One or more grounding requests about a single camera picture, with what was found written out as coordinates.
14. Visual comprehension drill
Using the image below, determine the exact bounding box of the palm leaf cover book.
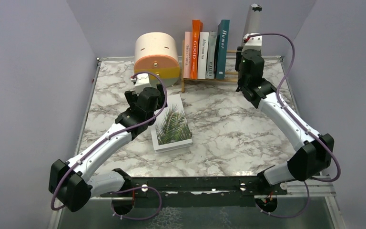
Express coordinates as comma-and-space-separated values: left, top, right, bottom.
151, 94, 193, 153

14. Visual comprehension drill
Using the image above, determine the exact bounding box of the dark teal book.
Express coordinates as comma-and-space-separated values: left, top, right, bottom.
214, 20, 230, 80

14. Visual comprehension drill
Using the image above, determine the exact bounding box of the grey landscape cover book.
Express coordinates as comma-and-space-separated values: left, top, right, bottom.
206, 31, 217, 79

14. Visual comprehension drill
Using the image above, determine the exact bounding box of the grey white cover book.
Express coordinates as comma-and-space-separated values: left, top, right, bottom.
242, 3, 263, 46

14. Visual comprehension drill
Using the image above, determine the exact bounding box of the orange fashion show book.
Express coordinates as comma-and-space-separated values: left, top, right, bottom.
190, 20, 203, 80

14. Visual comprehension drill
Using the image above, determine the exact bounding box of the pink flower cover book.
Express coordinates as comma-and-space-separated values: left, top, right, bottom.
183, 31, 192, 79

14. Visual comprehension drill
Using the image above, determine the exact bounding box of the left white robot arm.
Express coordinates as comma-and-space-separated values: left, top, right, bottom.
49, 83, 167, 212

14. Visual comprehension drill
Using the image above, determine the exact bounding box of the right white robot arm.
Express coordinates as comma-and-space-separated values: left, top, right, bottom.
235, 46, 334, 194

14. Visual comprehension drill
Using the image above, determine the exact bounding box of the wooden book rack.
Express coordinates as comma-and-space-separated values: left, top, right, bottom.
180, 40, 238, 93

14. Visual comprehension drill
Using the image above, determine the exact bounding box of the cream and orange bread box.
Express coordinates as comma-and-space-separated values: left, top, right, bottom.
133, 32, 181, 86

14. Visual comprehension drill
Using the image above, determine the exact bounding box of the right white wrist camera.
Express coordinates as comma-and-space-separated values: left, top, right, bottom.
242, 33, 263, 52

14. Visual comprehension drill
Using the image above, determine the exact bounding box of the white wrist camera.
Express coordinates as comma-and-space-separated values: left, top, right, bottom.
242, 33, 263, 52
130, 73, 151, 95

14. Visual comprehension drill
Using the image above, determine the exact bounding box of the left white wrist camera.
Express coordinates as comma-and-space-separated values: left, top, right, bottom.
130, 73, 151, 95

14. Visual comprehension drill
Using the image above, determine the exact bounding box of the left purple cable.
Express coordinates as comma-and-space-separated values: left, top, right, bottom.
50, 72, 168, 221

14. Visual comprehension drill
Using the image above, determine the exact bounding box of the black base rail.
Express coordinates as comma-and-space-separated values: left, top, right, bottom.
104, 176, 287, 208

